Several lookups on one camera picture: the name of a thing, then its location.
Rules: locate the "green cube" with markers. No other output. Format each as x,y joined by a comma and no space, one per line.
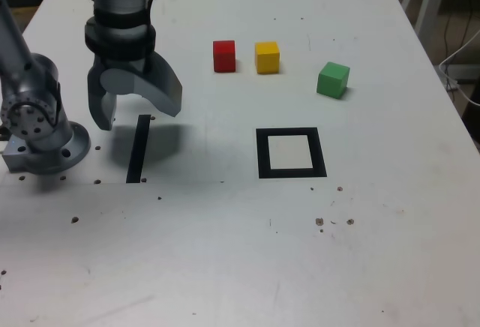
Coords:
332,81

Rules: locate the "yellow cube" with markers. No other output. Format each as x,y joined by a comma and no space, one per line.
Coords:
267,59

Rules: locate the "red cube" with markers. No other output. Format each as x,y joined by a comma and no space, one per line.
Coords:
224,57

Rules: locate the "thick white furniture leg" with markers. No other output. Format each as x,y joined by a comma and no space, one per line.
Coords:
431,0

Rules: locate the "square black tape outline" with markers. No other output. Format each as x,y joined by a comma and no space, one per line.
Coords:
262,154

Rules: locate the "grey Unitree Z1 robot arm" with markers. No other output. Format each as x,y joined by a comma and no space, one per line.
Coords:
37,117

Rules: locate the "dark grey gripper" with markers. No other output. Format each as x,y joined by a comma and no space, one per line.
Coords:
123,64

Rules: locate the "black tape strip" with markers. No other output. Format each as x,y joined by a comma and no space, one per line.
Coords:
138,150

